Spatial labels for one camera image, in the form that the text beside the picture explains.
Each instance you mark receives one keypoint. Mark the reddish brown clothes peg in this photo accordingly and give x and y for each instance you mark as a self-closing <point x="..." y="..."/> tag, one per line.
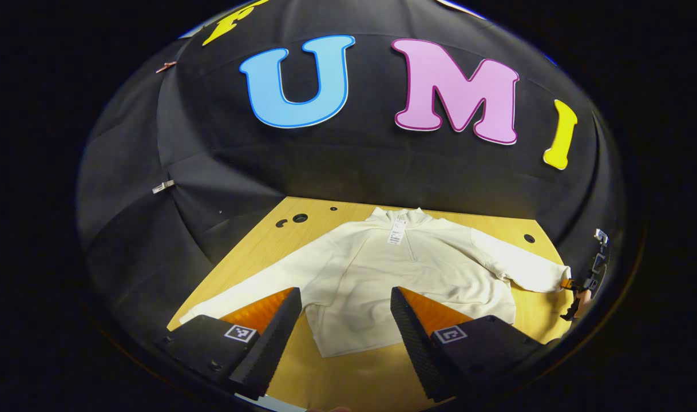
<point x="165" y="67"/>

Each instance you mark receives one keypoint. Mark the white clip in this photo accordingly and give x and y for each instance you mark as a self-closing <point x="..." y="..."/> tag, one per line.
<point x="163" y="186"/>

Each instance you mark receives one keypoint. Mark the cream zip-neck sweater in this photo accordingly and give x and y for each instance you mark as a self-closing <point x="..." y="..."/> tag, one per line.
<point x="417" y="274"/>

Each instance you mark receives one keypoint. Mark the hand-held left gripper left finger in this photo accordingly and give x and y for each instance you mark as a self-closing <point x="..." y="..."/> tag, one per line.
<point x="274" y="343"/>

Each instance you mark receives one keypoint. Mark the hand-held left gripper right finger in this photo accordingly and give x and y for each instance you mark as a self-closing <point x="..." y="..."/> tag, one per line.
<point x="414" y="349"/>

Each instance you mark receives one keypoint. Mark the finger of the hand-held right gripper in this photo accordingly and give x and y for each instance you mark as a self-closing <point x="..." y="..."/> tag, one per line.
<point x="571" y="310"/>
<point x="574" y="284"/>

